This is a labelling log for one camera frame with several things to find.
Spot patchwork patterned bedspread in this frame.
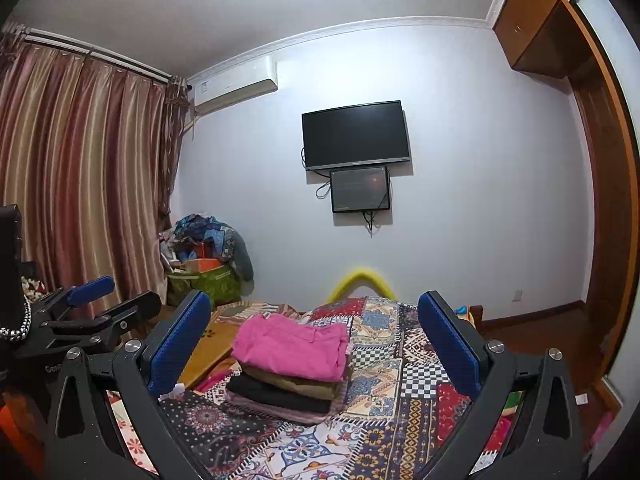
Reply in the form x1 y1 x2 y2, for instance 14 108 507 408
107 296 531 480

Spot silver chain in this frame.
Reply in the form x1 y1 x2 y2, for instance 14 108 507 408
0 299 34 347

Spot striped brown curtain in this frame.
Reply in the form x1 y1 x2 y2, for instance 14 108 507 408
0 25 190 312

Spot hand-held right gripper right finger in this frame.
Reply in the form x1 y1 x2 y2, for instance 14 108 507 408
415 290 586 480

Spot folded khaki pants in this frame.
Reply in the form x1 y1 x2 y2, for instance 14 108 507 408
240 362 347 401

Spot white air conditioner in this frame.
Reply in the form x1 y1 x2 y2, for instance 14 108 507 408
187 54 279 114

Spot person's left forearm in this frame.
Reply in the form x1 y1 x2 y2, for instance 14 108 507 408
0 394 56 466

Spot wardrobe with white sliding doors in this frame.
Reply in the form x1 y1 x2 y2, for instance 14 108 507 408
564 0 640 411

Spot curtain rod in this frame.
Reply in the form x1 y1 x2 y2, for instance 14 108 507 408
0 21 192 90

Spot folded black garment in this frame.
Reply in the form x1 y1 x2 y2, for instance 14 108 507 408
225 374 342 414

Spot yellow foam arch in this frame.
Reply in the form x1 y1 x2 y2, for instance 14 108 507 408
325 268 399 304

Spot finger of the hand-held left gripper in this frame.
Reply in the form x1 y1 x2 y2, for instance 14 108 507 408
29 275 117 329
46 291 164 354

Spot wooden overhead cabinet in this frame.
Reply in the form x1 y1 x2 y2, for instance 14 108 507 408
492 0 585 79

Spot green fabric bag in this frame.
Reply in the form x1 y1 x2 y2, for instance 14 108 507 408
167 260 244 309

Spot pink pants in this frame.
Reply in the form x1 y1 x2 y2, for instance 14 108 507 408
231 313 351 382

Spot pile of mixed clothes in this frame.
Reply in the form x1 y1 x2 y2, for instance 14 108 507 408
160 213 255 282

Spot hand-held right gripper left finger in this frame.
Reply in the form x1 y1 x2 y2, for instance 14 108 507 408
54 289 222 480

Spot black wall television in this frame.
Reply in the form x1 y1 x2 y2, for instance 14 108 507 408
301 100 412 172

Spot brown wooden door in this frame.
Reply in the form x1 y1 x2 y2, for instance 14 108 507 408
569 60 627 377

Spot small black wall screen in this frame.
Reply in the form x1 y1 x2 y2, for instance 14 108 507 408
329 165 391 214

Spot folded purple striped garment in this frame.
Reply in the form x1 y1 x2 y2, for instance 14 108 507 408
222 391 347 427

